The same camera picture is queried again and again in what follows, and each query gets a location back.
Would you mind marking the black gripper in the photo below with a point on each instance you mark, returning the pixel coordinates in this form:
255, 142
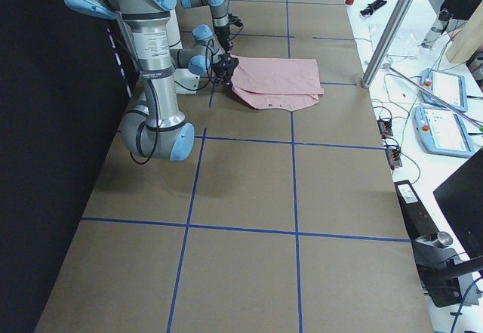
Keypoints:
223, 71
225, 38

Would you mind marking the pink Snoopy t-shirt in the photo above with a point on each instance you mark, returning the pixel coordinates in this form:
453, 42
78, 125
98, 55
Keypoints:
277, 83

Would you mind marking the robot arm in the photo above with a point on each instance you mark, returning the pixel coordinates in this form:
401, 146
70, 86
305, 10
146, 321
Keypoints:
221, 19
155, 127

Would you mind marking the black small tripod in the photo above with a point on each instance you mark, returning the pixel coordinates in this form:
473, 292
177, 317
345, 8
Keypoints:
371, 8

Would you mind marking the far orange connector module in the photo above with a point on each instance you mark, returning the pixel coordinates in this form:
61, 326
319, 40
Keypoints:
385, 127

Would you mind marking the orange connector module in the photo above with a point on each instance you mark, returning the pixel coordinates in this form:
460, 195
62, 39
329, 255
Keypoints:
393, 155
385, 127

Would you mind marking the clear plastic bag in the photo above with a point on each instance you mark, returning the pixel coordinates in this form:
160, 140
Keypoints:
405, 44

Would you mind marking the near orange connector module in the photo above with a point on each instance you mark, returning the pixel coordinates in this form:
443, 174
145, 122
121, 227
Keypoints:
393, 155

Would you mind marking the near blue teach pendant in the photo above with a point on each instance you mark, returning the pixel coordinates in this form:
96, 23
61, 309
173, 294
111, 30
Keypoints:
442, 132

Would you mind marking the blue teach pendant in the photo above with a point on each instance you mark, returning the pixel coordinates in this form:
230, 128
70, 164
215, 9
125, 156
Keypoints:
447, 86
442, 132

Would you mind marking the far blue teach pendant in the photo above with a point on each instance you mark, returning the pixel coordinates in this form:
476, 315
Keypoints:
447, 86

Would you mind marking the wooden board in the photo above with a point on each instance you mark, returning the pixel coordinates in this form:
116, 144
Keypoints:
468, 40

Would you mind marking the black power adapter box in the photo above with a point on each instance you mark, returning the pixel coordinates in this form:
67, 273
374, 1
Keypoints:
418, 221

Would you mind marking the black monitor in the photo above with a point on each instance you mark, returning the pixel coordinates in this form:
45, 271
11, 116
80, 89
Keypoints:
460, 199

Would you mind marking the black clamp stand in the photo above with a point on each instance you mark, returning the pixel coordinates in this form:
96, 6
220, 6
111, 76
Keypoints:
445, 276

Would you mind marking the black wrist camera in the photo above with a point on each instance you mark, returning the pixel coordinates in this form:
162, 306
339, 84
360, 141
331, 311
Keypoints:
235, 21

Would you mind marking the aluminium frame post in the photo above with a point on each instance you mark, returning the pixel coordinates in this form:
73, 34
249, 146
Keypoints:
395, 20

